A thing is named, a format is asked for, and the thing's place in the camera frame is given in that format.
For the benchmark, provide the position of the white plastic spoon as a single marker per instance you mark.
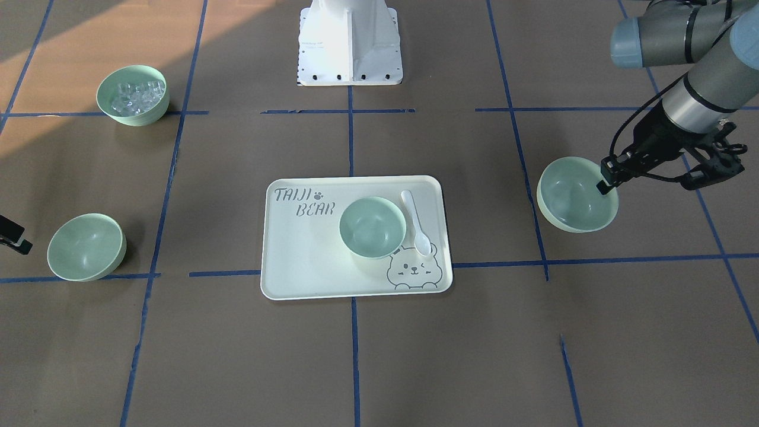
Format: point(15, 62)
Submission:
point(421, 241)

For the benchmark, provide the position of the grey robot arm viewer left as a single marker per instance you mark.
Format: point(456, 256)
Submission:
point(12, 236)

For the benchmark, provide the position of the green bowl with ice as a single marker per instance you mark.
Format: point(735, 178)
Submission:
point(135, 95)

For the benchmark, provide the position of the black gripper viewer right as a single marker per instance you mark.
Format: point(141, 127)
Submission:
point(653, 135)

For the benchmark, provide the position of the pale green bear tray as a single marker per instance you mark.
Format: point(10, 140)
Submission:
point(303, 255)

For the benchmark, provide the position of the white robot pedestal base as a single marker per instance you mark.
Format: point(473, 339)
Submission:
point(349, 43)

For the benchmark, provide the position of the green bowl on tray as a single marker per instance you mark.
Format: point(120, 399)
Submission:
point(372, 227)

